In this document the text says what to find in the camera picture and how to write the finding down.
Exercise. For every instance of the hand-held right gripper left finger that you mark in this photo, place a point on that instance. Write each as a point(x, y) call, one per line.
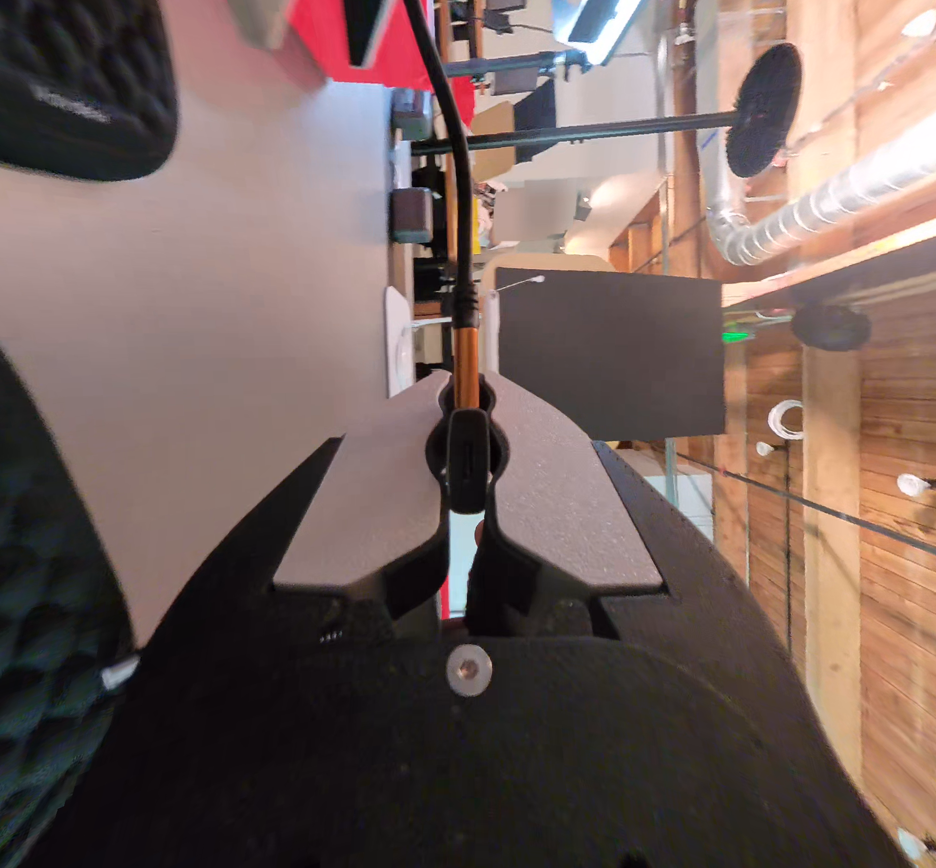
point(365, 502)

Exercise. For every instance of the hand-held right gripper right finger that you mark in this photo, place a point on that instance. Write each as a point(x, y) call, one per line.
point(570, 517)

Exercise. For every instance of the large red plastic bin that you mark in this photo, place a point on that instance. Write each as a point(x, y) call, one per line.
point(314, 27)

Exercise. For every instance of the white stand with clear arms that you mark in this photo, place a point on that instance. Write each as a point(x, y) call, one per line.
point(398, 341)

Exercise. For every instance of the beige board with black panel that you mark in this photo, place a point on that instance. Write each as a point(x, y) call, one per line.
point(607, 349)

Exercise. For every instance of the black wrist rest with label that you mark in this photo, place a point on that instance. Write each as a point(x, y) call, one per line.
point(73, 41)

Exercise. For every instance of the grey power adapter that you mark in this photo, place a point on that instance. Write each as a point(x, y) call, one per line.
point(413, 213)
point(413, 114)

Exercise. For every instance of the grey metal pole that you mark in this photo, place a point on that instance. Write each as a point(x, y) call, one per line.
point(512, 64)

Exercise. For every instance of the black round ceiling fixture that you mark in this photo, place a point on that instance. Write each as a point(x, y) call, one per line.
point(830, 327)

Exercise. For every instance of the black plain wrist rest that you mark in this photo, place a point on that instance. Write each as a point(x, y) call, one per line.
point(51, 590)

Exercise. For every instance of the silver ventilation duct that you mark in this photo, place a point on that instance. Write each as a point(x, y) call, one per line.
point(819, 206)

